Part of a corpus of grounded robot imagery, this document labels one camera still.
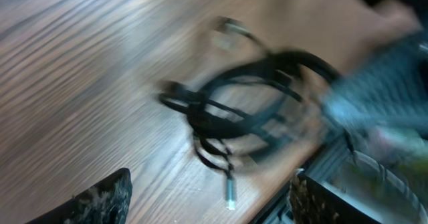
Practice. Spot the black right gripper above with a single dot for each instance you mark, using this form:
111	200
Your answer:
389	89

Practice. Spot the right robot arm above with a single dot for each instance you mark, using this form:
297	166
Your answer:
396	157

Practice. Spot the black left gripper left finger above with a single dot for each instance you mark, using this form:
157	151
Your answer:
106	202

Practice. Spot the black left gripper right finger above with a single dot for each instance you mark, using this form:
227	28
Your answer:
311	203

